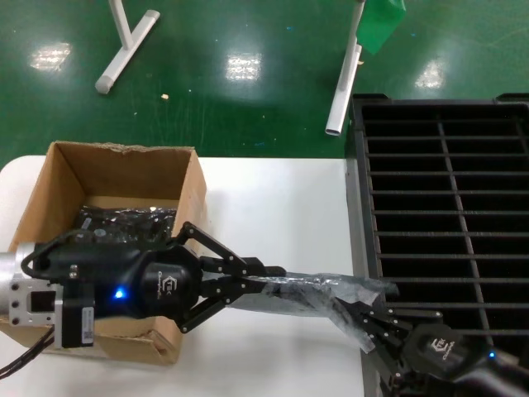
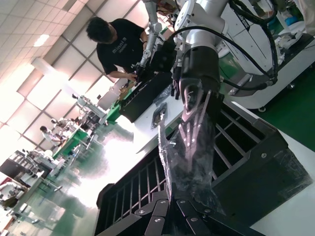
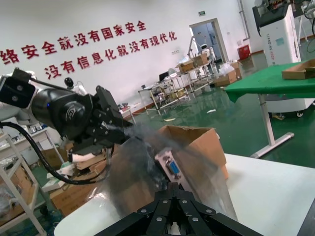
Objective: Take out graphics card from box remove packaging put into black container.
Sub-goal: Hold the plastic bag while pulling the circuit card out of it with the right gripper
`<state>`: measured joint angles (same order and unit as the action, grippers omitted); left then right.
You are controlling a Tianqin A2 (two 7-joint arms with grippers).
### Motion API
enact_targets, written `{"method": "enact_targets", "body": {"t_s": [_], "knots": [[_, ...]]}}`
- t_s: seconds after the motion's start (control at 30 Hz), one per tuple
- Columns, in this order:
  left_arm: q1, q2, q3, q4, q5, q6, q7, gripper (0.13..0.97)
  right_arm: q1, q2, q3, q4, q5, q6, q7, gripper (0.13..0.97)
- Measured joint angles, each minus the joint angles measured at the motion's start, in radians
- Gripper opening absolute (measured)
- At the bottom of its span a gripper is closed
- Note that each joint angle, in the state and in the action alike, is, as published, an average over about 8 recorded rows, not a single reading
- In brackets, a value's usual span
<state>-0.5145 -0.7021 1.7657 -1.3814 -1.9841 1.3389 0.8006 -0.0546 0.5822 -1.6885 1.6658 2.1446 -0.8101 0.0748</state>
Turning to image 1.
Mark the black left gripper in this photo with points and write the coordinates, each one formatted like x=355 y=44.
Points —
x=165 y=285

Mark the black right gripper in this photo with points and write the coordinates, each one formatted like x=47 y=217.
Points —
x=442 y=347

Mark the silver antistatic bag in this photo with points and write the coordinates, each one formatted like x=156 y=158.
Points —
x=289 y=304

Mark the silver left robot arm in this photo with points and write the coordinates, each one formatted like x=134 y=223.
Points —
x=12 y=264

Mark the bagged graphics card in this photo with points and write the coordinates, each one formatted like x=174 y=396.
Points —
x=124 y=223

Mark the black slotted plastic container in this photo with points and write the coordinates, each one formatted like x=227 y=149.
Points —
x=363 y=207

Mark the open brown cardboard box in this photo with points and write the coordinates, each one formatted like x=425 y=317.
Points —
x=124 y=165

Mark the white table leg with foot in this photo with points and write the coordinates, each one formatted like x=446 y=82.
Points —
x=124 y=54
x=341 y=95

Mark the green tablecloth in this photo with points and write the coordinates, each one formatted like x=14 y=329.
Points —
x=378 y=25

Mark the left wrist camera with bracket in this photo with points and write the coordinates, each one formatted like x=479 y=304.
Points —
x=76 y=326

